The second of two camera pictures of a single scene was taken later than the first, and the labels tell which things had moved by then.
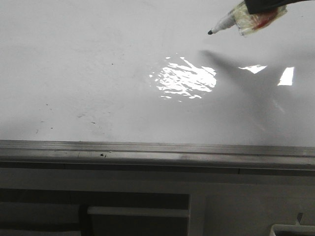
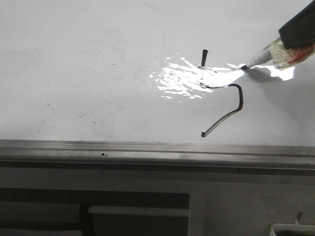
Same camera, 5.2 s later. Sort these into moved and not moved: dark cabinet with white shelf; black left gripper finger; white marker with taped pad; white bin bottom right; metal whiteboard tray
Moved: white marker with taped pad; black left gripper finger
Not moved: white bin bottom right; metal whiteboard tray; dark cabinet with white shelf
